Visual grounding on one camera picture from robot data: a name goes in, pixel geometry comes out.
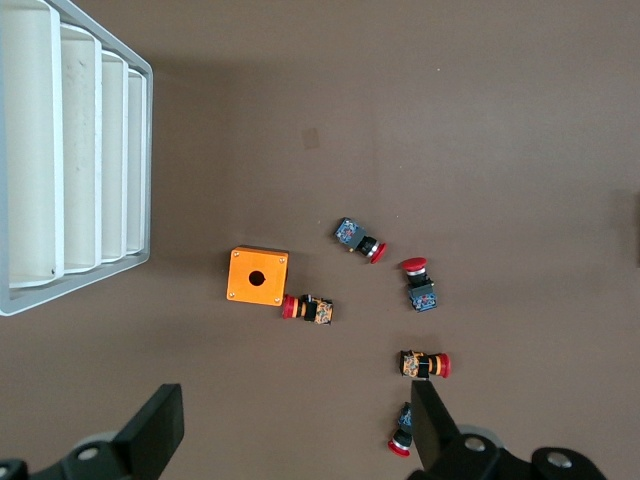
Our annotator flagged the orange button enclosure box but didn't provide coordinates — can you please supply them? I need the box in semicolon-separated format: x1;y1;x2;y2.
225;244;291;307

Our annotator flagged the red button with blue block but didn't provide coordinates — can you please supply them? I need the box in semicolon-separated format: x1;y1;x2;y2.
401;257;438;314
332;216;388;265
387;401;416;459

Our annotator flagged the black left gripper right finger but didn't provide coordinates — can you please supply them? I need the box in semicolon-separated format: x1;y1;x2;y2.
407;380;609;480

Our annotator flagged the white stepped storage rack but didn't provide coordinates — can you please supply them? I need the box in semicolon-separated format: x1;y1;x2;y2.
0;0;154;317

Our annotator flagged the red button with orange block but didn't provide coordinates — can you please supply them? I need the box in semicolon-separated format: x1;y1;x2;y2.
398;348;451;380
280;293;335;327

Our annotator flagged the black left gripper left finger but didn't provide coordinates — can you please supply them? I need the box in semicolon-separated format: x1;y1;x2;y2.
0;383;185;480

